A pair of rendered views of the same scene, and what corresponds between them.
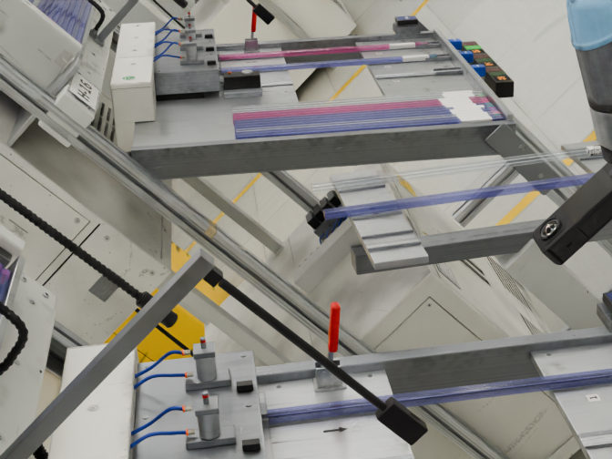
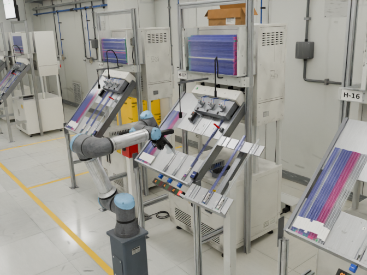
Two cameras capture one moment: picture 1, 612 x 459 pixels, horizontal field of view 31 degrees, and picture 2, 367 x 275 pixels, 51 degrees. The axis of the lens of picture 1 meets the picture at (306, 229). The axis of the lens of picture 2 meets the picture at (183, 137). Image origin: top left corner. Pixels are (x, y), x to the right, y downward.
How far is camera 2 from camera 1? 329 cm
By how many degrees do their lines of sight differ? 117
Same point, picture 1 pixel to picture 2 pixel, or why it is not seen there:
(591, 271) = not seen: outside the picture
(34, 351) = (230, 83)
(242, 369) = (222, 113)
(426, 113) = (312, 210)
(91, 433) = (220, 92)
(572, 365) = (197, 164)
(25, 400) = (220, 82)
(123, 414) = (220, 96)
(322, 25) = not seen: outside the picture
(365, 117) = (323, 190)
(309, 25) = not seen: outside the picture
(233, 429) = (210, 108)
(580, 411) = (191, 158)
